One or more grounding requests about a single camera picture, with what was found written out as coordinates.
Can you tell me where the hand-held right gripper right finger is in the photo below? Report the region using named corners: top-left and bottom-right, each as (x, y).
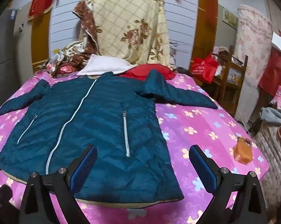
top-left (189, 145), bottom-right (268, 224)

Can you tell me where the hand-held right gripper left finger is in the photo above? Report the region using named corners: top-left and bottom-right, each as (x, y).
top-left (19, 145), bottom-right (98, 224)

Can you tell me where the teal quilted jacket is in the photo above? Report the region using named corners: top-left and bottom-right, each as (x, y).
top-left (0, 69), bottom-right (219, 203)

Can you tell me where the pink floral bed sheet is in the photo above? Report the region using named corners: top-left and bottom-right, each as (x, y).
top-left (0, 70), bottom-right (270, 224)

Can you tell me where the orange snack packet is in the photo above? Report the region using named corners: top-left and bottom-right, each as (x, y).
top-left (233, 136), bottom-right (253, 164)

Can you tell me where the grey cloth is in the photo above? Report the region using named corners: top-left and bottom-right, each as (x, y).
top-left (259, 107), bottom-right (281, 131)

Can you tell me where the red shopping bag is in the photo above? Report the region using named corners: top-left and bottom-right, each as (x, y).
top-left (190, 54), bottom-right (219, 84)

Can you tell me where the wooden chair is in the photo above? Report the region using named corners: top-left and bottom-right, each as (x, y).
top-left (210, 45), bottom-right (248, 117)

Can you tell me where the white folded cloth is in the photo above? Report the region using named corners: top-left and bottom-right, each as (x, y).
top-left (77, 54), bottom-right (134, 76)

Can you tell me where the clear plastic bag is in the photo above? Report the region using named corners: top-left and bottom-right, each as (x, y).
top-left (46, 49), bottom-right (68, 75)

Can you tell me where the red cloth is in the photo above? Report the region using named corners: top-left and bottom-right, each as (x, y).
top-left (119, 63), bottom-right (176, 80)

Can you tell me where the brown patterned blanket pile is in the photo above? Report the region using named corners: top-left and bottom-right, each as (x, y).
top-left (59, 0), bottom-right (101, 73)

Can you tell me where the red hanging bag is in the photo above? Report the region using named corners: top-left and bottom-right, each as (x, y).
top-left (258, 47), bottom-right (281, 96)

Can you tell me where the grey refrigerator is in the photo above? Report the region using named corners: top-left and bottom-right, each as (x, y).
top-left (0, 7), bottom-right (33, 108)

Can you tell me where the white paper bag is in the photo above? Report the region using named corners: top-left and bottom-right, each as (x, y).
top-left (271, 31), bottom-right (281, 52)

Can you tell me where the cream floral quilt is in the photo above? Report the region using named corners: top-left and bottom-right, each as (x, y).
top-left (84, 0), bottom-right (172, 67)

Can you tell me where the wall poster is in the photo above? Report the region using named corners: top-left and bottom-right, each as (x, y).
top-left (223, 7), bottom-right (238, 29)

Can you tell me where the red velvet wall banner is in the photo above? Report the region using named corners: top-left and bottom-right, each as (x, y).
top-left (27, 0), bottom-right (60, 19)

